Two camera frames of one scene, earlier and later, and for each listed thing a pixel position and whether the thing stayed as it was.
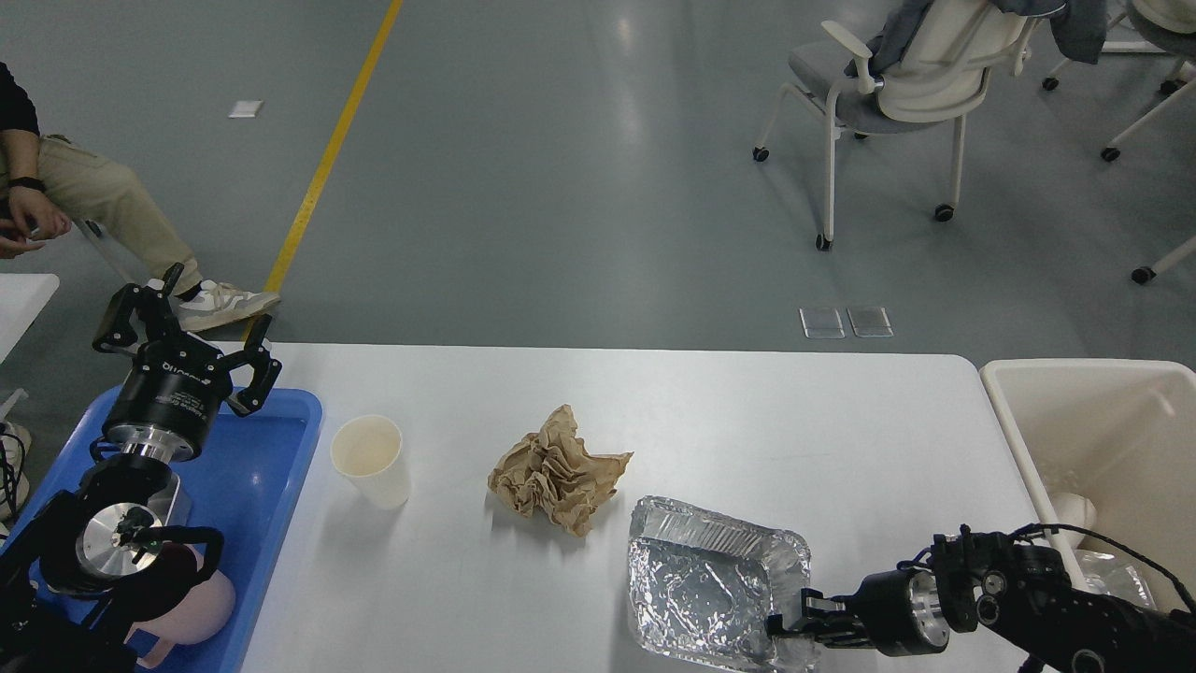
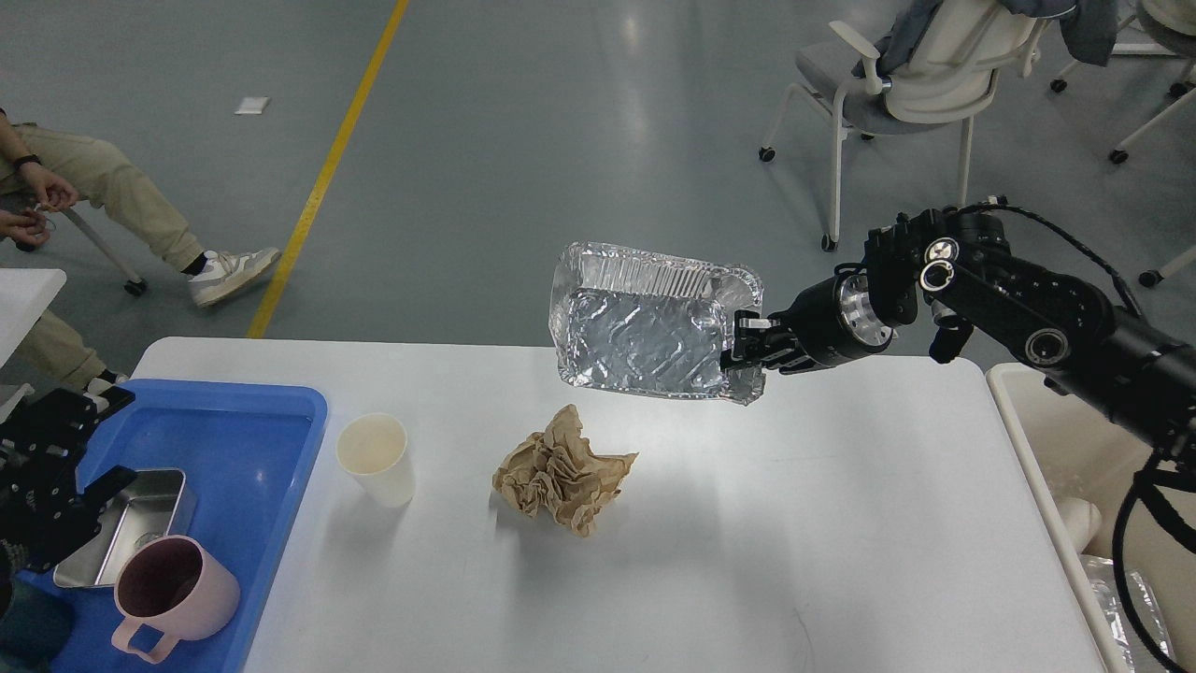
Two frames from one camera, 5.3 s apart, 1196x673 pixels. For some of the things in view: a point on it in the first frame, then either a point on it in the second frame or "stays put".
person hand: x=9 y=248 to x=25 y=225
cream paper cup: x=367 y=451 stays put
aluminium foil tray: x=702 y=586 to x=632 y=322
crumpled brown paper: x=552 y=473 stays put
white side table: x=22 y=295 stays put
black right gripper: x=899 y=612 to x=837 y=319
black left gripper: x=176 y=382 to x=43 y=514
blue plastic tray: x=245 y=484 stays put
